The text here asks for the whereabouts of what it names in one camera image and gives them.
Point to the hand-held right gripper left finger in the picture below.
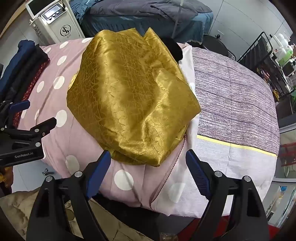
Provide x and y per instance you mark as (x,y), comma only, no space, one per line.
(101,172)

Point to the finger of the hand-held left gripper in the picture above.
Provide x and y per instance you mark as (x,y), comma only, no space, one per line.
(19,106)
(40,128)

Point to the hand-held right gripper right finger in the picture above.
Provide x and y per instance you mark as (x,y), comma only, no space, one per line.
(196,172)

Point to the gold satin jacket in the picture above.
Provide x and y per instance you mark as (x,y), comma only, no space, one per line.
(129,97)

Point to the small metal hook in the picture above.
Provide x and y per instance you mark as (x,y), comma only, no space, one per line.
(45,171)

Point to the pink polka dot blanket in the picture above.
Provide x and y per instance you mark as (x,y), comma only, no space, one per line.
(69,143)

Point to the black folded garment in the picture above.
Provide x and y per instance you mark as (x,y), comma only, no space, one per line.
(30,69)

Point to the navy folded garment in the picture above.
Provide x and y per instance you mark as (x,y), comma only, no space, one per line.
(16,60)

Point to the beige crumpled cloth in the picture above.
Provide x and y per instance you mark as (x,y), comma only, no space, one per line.
(18,208)

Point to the grey striped bedsheet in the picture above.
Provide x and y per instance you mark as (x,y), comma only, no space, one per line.
(235,104)

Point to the white wheeled machine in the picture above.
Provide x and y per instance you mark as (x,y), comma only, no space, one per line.
(62,27)

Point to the glass display cabinet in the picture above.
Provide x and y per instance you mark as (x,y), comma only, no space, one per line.
(285,185)

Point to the black round stool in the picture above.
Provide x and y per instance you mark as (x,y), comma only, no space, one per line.
(216,45)

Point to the black metal rack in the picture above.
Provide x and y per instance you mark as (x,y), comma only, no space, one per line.
(256,53)

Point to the green plastic container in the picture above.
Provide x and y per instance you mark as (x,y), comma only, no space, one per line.
(285,58)

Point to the teal bed cover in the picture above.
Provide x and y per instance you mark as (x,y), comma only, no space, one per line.
(189,25)

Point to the dark grey blanket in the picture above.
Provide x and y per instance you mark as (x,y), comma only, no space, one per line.
(138,9)

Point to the white plastic jug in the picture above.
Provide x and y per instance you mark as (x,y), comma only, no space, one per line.
(281,41)

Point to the grey pole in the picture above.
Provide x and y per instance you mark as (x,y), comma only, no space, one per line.
(178,16)

